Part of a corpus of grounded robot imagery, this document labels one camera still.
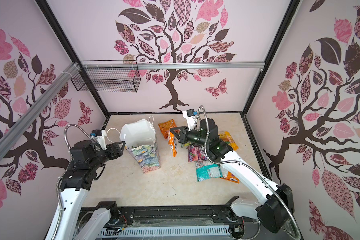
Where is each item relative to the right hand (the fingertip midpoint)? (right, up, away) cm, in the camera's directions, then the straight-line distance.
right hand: (171, 128), depth 66 cm
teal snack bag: (+19, -25, +20) cm, 37 cm away
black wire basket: (-43, +34, +29) cm, 62 cm away
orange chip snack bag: (-9, 0, +43) cm, 44 cm away
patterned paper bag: (-23, -6, +27) cm, 36 cm away
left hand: (-25, -9, +6) cm, 28 cm away
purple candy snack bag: (+14, -16, +29) cm, 36 cm away
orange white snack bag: (+1, -7, +2) cm, 7 cm away
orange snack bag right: (+32, -28, +20) cm, 47 cm away
